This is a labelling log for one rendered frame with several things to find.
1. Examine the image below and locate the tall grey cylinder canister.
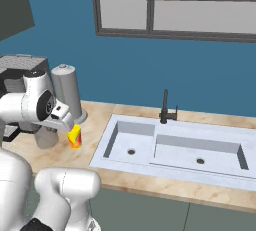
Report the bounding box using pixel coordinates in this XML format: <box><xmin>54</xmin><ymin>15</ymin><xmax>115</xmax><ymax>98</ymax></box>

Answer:
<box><xmin>50</xmin><ymin>63</ymin><xmax>83</xmax><ymax>117</ymax></box>

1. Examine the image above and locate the dark framed window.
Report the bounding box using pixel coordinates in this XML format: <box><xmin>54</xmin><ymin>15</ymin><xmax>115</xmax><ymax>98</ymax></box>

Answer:
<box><xmin>92</xmin><ymin>0</ymin><xmax>256</xmax><ymax>44</ymax></box>

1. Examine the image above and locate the grey glass cup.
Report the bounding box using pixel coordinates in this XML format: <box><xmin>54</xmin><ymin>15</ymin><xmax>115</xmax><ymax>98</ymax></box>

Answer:
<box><xmin>34</xmin><ymin>126</ymin><xmax>60</xmax><ymax>150</ymax></box>

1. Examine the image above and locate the dark grey coffee machine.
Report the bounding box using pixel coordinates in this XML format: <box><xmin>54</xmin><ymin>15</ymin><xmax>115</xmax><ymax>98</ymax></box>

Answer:
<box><xmin>0</xmin><ymin>53</ymin><xmax>52</xmax><ymax>143</ymax></box>

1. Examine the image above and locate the dark grey wall cupboard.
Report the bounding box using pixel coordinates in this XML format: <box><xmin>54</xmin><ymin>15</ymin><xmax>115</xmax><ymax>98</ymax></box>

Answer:
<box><xmin>0</xmin><ymin>0</ymin><xmax>36</xmax><ymax>42</ymax></box>

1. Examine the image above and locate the grey green cupboard door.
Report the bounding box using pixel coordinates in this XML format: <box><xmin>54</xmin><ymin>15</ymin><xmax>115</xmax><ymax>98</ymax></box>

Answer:
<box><xmin>88</xmin><ymin>187</ymin><xmax>192</xmax><ymax>231</ymax></box>
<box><xmin>184</xmin><ymin>202</ymin><xmax>256</xmax><ymax>231</ymax></box>

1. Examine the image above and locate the yellow orange cup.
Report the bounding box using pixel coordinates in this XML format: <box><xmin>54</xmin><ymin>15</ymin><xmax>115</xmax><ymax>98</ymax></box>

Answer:
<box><xmin>67</xmin><ymin>123</ymin><xmax>83</xmax><ymax>150</ymax></box>

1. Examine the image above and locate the white double basin sink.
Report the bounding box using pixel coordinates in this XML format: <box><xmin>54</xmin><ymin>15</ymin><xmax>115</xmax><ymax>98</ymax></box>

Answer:
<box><xmin>89</xmin><ymin>113</ymin><xmax>256</xmax><ymax>193</ymax></box>

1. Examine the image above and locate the black tap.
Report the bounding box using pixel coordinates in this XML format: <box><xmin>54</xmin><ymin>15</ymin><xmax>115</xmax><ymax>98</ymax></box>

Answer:
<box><xmin>158</xmin><ymin>88</ymin><xmax>179</xmax><ymax>125</ymax></box>

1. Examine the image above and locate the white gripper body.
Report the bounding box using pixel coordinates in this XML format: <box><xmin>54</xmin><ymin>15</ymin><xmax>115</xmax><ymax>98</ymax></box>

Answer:
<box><xmin>43</xmin><ymin>108</ymin><xmax>89</xmax><ymax>132</ymax></box>

